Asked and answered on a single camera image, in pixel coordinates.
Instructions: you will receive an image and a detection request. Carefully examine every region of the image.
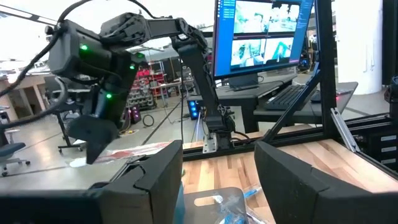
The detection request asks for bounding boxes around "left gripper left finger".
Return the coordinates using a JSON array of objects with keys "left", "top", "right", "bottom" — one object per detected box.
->
[{"left": 93, "top": 139, "right": 183, "bottom": 224}]

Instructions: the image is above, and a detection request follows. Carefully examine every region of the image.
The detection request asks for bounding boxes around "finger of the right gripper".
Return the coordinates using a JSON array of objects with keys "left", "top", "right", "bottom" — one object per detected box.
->
[{"left": 68, "top": 115, "right": 120, "bottom": 165}]

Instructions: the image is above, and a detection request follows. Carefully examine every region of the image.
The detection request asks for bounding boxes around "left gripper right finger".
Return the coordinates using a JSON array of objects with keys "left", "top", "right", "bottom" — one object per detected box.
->
[{"left": 254, "top": 141, "right": 330, "bottom": 224}]

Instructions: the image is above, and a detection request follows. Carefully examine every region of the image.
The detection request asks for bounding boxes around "blue toothbrush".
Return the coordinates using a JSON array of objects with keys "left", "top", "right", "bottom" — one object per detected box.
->
[
  {"left": 217, "top": 202, "right": 249, "bottom": 224},
  {"left": 242, "top": 186, "right": 262, "bottom": 200}
]

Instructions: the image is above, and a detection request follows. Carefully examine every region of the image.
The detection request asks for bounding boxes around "purple lit computer tower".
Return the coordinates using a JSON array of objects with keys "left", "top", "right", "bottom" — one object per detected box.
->
[{"left": 130, "top": 105, "right": 142, "bottom": 124}]

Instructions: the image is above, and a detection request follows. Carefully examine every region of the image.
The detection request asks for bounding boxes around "black rolling stand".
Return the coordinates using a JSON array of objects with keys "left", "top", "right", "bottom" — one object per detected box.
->
[{"left": 46, "top": 88, "right": 86, "bottom": 155}]

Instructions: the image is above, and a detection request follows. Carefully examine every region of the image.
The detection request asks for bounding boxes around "red bin storage rack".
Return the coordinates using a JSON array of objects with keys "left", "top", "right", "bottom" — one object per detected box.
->
[{"left": 127, "top": 62, "right": 167, "bottom": 110}]

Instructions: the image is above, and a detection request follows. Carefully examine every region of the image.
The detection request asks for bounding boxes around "clear smoky plastic bin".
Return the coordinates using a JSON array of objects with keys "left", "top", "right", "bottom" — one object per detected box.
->
[{"left": 183, "top": 186, "right": 249, "bottom": 224}]

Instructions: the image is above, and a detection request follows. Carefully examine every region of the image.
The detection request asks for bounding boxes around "blue lit computer tower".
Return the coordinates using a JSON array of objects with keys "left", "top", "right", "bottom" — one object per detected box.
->
[{"left": 186, "top": 98, "right": 202, "bottom": 121}]

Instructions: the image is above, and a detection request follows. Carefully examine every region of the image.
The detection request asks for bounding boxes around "blue office chair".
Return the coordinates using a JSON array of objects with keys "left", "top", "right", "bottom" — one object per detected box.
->
[{"left": 0, "top": 129, "right": 31, "bottom": 178}]

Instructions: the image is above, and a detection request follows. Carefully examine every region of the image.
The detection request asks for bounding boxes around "black keyboard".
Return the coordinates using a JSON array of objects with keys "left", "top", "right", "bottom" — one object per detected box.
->
[{"left": 264, "top": 83, "right": 309, "bottom": 111}]

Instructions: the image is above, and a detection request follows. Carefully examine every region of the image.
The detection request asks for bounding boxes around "black computer desk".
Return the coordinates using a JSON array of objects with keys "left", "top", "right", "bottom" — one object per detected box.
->
[{"left": 214, "top": 73, "right": 359, "bottom": 134}]

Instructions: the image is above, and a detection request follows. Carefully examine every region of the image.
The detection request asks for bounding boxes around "black drawer unit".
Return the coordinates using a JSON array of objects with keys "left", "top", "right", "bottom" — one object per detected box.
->
[{"left": 357, "top": 124, "right": 398, "bottom": 172}]

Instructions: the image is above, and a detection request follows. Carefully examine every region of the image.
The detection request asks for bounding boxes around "white wide column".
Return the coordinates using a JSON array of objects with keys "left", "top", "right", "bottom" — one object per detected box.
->
[{"left": 335, "top": 0, "right": 384, "bottom": 96}]

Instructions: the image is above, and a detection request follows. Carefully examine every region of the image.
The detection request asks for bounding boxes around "black cable coil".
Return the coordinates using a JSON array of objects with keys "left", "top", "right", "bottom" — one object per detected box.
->
[{"left": 142, "top": 114, "right": 155, "bottom": 128}]

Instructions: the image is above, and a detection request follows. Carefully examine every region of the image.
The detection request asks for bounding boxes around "silver metal bracket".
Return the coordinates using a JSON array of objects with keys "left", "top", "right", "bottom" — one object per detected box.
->
[{"left": 330, "top": 107, "right": 361, "bottom": 153}]

